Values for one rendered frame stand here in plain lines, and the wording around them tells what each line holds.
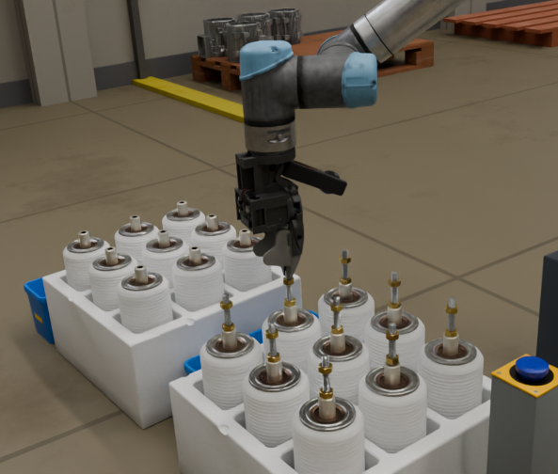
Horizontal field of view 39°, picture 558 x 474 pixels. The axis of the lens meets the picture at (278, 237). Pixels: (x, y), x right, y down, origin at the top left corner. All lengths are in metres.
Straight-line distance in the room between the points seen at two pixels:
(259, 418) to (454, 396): 0.28
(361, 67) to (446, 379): 0.46
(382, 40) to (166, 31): 3.44
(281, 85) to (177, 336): 0.56
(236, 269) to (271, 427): 0.50
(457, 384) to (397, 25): 0.53
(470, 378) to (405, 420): 0.13
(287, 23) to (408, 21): 3.34
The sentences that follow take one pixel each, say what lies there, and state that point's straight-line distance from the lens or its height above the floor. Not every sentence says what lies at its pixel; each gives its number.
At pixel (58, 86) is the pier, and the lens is 4.24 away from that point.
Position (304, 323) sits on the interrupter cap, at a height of 0.25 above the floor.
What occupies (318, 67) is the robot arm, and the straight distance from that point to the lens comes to 1.12.
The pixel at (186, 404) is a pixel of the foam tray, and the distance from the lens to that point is 1.27.
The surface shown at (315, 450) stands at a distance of 1.06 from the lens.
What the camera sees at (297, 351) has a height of 0.22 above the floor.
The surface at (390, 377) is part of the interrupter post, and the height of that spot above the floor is 0.26.
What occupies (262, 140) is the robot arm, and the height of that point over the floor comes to 0.57.
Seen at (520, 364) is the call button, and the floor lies 0.33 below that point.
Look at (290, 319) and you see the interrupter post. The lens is 1.29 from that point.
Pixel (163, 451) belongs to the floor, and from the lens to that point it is 1.46.
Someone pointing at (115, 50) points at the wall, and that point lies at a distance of 4.50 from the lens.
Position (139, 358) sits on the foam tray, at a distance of 1.45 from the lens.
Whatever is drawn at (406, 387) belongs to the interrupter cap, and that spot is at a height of 0.25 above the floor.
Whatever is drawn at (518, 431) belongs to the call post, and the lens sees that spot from 1.07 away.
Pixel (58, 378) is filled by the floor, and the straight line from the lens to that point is 1.73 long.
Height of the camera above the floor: 0.88
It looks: 23 degrees down
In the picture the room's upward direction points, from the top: 4 degrees counter-clockwise
